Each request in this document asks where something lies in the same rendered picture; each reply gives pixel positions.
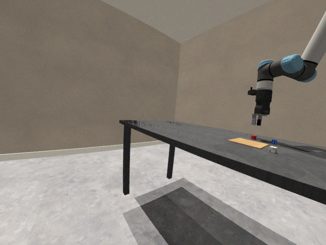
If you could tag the white die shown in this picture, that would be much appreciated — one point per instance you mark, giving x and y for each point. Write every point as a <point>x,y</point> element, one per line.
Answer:
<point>272,149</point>

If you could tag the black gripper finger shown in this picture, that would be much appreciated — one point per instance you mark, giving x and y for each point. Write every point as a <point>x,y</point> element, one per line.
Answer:
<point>260,119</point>
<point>254,118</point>

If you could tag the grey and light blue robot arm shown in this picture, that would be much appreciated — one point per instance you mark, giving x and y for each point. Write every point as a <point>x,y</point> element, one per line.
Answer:
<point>301,68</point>

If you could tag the tan square mat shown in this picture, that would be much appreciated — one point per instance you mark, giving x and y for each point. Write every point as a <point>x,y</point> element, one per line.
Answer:
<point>249,143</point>

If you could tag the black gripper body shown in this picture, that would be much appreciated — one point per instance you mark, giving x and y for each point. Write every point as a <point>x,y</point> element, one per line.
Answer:
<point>263,95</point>

